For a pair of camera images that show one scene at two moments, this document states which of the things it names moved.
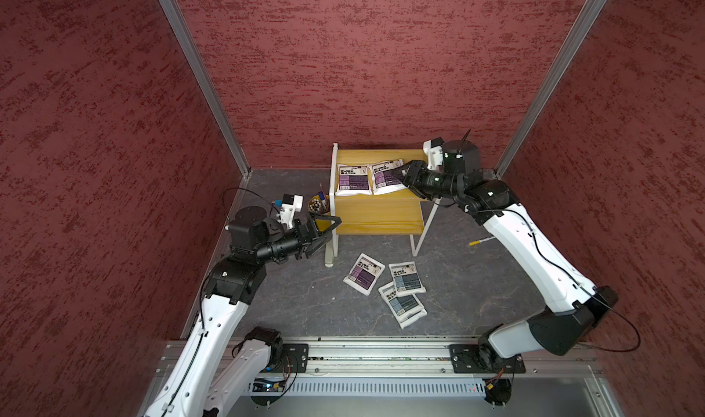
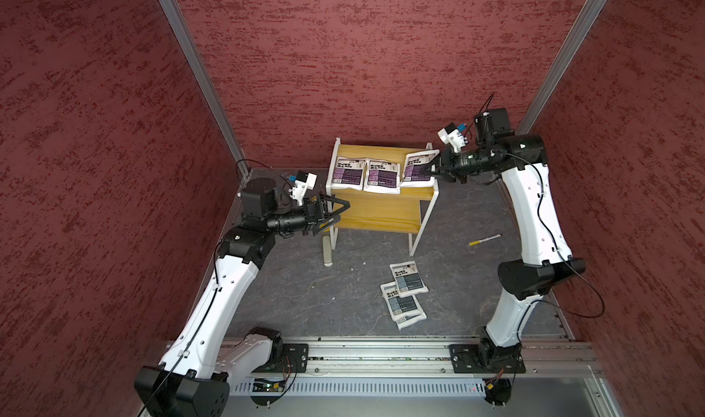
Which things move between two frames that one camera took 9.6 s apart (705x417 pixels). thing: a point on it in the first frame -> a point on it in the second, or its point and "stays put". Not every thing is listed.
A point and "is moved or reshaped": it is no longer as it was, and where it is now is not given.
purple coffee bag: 384,178 is moved or reshaped
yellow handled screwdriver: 477,242 stays put
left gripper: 301,234 -> 313,215
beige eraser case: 330,254 stays put
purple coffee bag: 353,180 is moved or reshaped
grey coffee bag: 405,309 stays put
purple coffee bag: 364,275 is moved or reshaped
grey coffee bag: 407,278 stays put
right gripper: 413,176 -> 448,168
